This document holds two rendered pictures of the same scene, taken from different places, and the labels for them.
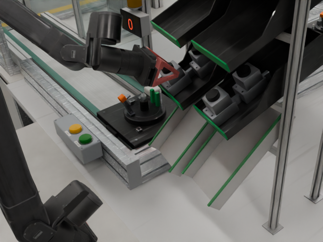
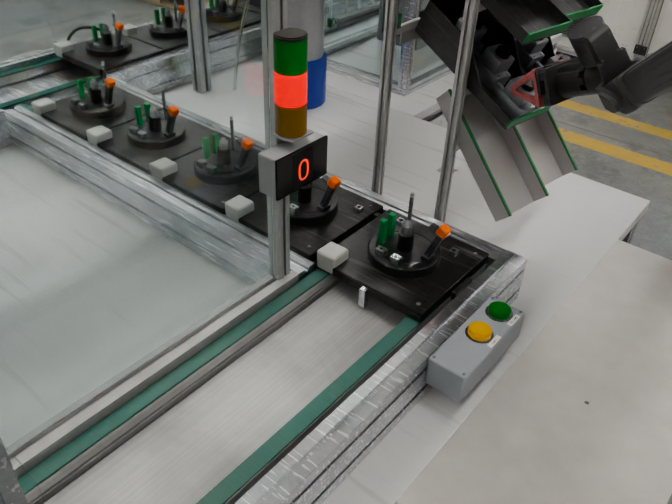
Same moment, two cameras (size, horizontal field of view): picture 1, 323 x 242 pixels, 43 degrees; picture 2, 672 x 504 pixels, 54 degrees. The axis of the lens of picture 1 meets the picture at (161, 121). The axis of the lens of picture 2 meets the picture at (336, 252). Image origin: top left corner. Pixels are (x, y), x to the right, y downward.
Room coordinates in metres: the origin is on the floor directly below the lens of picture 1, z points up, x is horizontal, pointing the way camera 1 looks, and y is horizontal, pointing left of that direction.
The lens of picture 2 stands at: (1.58, 0.98, 1.73)
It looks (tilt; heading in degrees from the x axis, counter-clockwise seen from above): 36 degrees down; 251
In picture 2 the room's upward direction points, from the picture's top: 2 degrees clockwise
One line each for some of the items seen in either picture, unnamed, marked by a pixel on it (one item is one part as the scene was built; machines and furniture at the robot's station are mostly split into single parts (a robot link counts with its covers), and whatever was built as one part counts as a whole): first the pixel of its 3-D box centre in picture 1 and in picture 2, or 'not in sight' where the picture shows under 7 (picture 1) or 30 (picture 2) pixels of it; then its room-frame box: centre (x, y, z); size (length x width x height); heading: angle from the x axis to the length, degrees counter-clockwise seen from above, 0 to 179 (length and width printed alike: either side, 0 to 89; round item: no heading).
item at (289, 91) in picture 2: not in sight; (290, 86); (1.34, 0.06, 1.33); 0.05 x 0.05 x 0.05
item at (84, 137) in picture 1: (85, 139); (499, 312); (1.01, 0.24, 0.96); 0.04 x 0.04 x 0.02
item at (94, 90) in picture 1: (109, 91); (289, 356); (1.38, 0.20, 0.91); 0.84 x 0.28 x 0.10; 33
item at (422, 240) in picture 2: (144, 111); (404, 251); (1.12, 0.05, 0.98); 0.14 x 0.14 x 0.02
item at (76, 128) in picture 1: (75, 129); (479, 332); (1.07, 0.28, 0.96); 0.04 x 0.04 x 0.02
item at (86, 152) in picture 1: (77, 137); (476, 346); (1.07, 0.28, 0.93); 0.21 x 0.07 x 0.06; 33
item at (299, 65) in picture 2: not in sight; (290, 53); (1.34, 0.06, 1.38); 0.05 x 0.05 x 0.05
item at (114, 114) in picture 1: (145, 115); (403, 259); (1.12, 0.05, 0.96); 0.24 x 0.24 x 0.02; 33
